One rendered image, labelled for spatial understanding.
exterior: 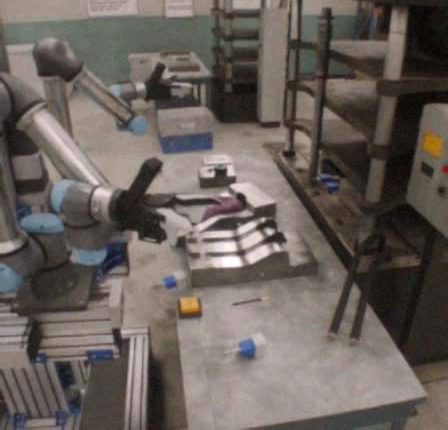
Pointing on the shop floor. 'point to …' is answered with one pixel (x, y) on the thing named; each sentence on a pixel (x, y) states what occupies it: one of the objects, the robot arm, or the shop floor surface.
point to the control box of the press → (435, 244)
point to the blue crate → (186, 142)
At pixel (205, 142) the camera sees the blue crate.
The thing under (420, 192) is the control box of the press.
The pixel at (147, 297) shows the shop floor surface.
